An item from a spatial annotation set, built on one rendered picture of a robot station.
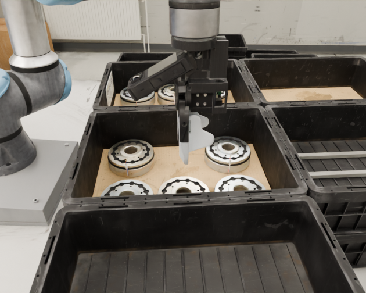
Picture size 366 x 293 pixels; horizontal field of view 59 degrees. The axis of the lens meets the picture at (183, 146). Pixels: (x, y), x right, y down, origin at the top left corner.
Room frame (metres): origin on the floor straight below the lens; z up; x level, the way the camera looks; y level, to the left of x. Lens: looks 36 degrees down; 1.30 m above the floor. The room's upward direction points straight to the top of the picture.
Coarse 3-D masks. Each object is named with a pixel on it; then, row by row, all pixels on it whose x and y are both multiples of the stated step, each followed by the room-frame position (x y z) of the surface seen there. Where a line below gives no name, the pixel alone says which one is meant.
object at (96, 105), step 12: (156, 60) 0.96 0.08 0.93; (228, 60) 0.96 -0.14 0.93; (108, 72) 0.87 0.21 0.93; (240, 72) 0.87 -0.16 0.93; (96, 96) 0.72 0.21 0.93; (252, 96) 0.72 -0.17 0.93; (96, 108) 0.66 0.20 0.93; (108, 108) 0.66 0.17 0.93; (120, 108) 0.66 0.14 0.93; (132, 108) 0.66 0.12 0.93
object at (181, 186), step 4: (180, 184) 0.47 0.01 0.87; (184, 184) 0.47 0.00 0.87; (188, 184) 0.47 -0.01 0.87; (176, 188) 0.46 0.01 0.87; (180, 188) 0.46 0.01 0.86; (184, 188) 0.47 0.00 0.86; (188, 188) 0.46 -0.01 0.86; (192, 188) 0.46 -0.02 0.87; (172, 192) 0.45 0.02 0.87; (176, 192) 0.45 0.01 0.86
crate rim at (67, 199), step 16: (96, 112) 0.64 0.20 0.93; (112, 112) 0.64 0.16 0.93; (128, 112) 0.64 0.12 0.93; (144, 112) 0.65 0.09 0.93; (160, 112) 0.65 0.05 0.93; (176, 112) 0.65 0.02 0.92; (272, 128) 0.57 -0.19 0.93; (80, 144) 0.52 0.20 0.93; (80, 160) 0.47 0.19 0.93; (288, 160) 0.48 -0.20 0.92; (64, 192) 0.38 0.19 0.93; (192, 192) 0.38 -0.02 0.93; (208, 192) 0.38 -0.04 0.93; (224, 192) 0.38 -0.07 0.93; (240, 192) 0.38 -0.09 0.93; (256, 192) 0.39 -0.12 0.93; (272, 192) 0.38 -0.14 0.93; (288, 192) 0.38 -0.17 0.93; (304, 192) 0.38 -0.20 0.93
